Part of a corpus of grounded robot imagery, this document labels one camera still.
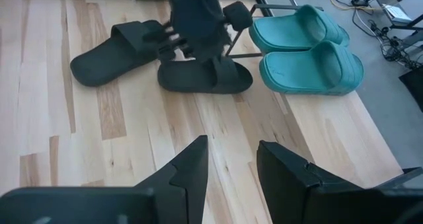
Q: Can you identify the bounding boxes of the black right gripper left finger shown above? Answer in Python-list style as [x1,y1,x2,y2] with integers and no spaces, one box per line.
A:
[134,134,210,224]

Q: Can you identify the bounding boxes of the tangled black floor cables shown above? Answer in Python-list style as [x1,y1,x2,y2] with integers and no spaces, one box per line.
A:
[350,0,423,69]

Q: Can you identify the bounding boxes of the teal rubber slide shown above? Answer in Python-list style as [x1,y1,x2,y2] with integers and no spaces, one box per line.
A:
[248,4,351,55]
[258,40,365,96]

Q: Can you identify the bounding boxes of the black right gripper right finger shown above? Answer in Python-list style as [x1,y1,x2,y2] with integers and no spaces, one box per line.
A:
[256,140,364,224]

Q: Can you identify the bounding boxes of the black computer desk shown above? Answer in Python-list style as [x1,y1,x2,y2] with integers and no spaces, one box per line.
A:
[369,0,423,55]

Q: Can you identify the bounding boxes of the black rubber slide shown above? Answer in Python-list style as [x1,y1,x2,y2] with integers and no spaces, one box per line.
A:
[69,19,166,88]
[157,54,254,95]

